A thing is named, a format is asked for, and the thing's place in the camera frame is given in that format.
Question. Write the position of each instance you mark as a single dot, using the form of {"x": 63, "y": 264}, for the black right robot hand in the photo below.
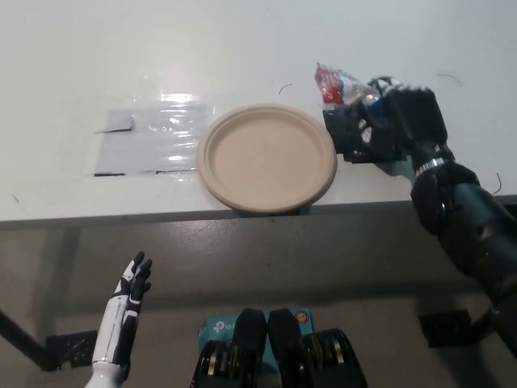
{"x": 416, "y": 117}

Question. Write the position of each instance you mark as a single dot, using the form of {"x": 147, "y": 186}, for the white and black left hand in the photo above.
{"x": 115, "y": 323}

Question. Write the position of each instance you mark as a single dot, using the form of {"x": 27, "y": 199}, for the sunflower seed bag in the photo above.
{"x": 329, "y": 87}

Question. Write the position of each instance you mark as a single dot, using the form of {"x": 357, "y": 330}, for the beige paper plate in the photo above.
{"x": 266, "y": 155}

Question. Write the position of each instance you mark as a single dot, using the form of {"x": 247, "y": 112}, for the black table leg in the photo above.
{"x": 482, "y": 327}
{"x": 24, "y": 341}

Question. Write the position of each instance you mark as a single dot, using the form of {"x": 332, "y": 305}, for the teal router box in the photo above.
{"x": 216, "y": 327}

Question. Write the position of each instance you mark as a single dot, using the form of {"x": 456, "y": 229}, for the clear plastic sheet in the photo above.
{"x": 149, "y": 139}

